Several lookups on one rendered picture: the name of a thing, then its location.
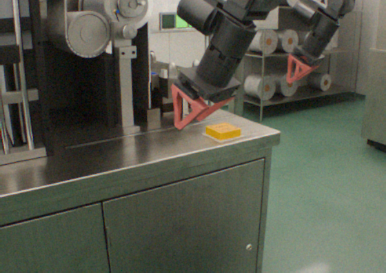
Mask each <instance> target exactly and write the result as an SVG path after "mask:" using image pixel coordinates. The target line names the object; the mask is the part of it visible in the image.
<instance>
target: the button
mask: <svg viewBox="0 0 386 273"><path fill-rule="evenodd" d="M206 134H208V135H210V136H211V137H214V138H216V139H218V140H220V141H222V140H225V139H231V138H234V137H239V136H241V129H240V128H238V127H236V126H234V125H231V124H229V123H226V122H225V123H219V124H215V125H208V126H206Z"/></svg>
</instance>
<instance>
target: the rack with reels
mask: <svg viewBox="0 0 386 273"><path fill-rule="evenodd" d="M297 1H298V0H282V1H281V4H280V5H279V6H278V8H291V9H293V7H294V5H295V4H296V3H297ZM317 1H318V2H321V3H323V4H325V5H327V0H317ZM363 6H364V0H362V9H361V11H360V10H352V12H361V18H360V36H359V41H358V42H359V47H358V50H350V49H345V48H337V47H334V45H335V41H336V35H335V34H334V35H333V37H332V39H331V41H329V43H328V45H327V47H325V50H324V51H323V53H322V54H329V67H328V73H327V74H323V73H319V72H310V74H309V75H308V78H307V85H302V86H298V80H295V81H293V82H292V83H288V82H287V81H286V78H287V71H286V70H279V69H276V70H275V69H274V70H273V71H271V73H270V75H269V76H268V75H264V72H265V66H264V60H265V58H272V57H288V56H289V54H290V52H293V49H294V47H295V46H299V45H301V44H302V45H303V43H304V42H305V40H306V37H307V36H308V35H309V33H310V32H311V31H310V32H308V31H294V30H289V29H285V28H278V29H277V30H266V29H263V30H258V32H257V33H256V35H255V36H254V38H253V42H252V43H251V45H250V46H249V48H248V49H249V50H248V51H247V52H246V53H245V55H246V56H251V57H259V58H262V61H263V66H262V74H259V73H251V74H250V75H248V77H247V78H246V80H245V85H244V87H245V92H246V94H244V95H243V101H244V102H248V103H251V104H254V105H257V106H260V121H262V109H263V107H264V106H268V105H275V104H279V103H286V102H290V101H296V100H303V99H310V98H314V97H321V96H324V95H329V94H338V93H342V92H348V91H352V90H353V91H354V98H353V102H355V98H356V84H357V79H358V65H359V56H360V42H361V32H362V22H363V13H364V11H363V10H364V9H363ZM346 52H357V53H358V60H357V65H356V68H357V70H356V79H355V88H348V87H345V86H341V85H338V84H335V83H331V77H330V75H329V71H330V59H331V54H332V53H346Z"/></svg>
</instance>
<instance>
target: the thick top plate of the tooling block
mask: <svg viewBox="0 0 386 273"><path fill-rule="evenodd" d="M167 65H168V63H164V62H161V61H156V62H155V63H150V68H151V72H153V73H156V74H159V90H157V91H151V90H150V92H153V93H155V94H157V95H159V96H161V97H164V98H166V99H173V98H172V89H171V86H172V84H173V82H174V80H175V79H177V77H174V78H168V77H167V78H163V77H161V70H163V69H164V70H167ZM180 69H183V67H180V66H177V65H176V70H177V75H178V73H179V71H180Z"/></svg>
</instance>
